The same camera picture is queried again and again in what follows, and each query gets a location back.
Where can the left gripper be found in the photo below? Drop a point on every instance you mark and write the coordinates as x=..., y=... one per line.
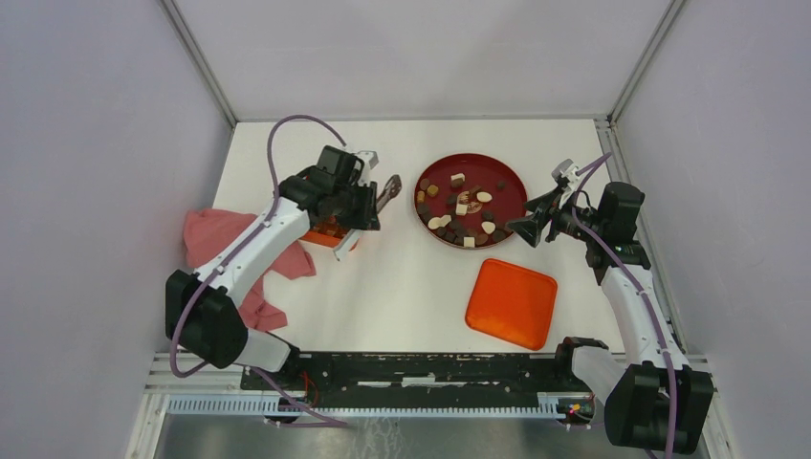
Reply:
x=366, y=218

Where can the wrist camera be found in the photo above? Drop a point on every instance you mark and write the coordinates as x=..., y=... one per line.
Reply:
x=369, y=160
x=566, y=174

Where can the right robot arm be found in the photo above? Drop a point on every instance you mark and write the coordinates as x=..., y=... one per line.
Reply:
x=655, y=400

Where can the metal serving tongs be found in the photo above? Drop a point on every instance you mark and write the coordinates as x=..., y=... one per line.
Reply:
x=350, y=240

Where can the white oval chocolate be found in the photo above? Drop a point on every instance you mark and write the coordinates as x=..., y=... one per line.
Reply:
x=483, y=197

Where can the orange chocolate box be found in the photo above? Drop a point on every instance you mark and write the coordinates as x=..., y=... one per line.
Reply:
x=326, y=236

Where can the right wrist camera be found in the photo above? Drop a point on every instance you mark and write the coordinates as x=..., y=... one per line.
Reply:
x=566, y=174

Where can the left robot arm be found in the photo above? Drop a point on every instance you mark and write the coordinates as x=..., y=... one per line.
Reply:
x=201, y=308

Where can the pink cloth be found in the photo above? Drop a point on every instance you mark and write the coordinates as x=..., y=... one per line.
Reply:
x=209, y=231

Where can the red round tray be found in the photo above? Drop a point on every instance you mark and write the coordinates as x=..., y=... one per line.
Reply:
x=436, y=215

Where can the orange box lid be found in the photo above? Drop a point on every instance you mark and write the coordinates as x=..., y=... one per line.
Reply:
x=512, y=303

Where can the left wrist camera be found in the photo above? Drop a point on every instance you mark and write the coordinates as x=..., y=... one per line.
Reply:
x=369, y=160

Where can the white heart chocolate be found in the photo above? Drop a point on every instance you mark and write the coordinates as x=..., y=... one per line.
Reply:
x=488, y=227

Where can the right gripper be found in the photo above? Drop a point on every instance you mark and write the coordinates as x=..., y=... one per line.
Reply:
x=530, y=228

